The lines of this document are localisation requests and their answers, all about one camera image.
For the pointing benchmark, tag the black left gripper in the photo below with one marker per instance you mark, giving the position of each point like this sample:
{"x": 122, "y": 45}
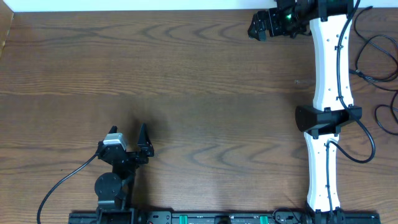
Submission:
{"x": 129, "y": 155}

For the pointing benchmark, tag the cardboard side panel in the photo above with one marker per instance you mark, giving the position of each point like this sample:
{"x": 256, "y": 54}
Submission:
{"x": 6, "y": 18}

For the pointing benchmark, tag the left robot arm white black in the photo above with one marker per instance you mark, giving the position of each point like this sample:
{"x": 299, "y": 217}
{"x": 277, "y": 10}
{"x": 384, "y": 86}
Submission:
{"x": 114, "y": 189}

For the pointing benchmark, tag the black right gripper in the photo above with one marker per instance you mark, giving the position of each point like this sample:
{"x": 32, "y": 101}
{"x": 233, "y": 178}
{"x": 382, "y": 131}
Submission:
{"x": 272, "y": 16}

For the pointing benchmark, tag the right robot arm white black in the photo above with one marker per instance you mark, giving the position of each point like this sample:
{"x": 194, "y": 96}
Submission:
{"x": 328, "y": 22}

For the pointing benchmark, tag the black mounting rail base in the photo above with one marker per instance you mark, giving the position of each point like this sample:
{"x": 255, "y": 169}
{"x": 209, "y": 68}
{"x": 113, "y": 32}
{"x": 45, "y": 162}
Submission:
{"x": 217, "y": 217}

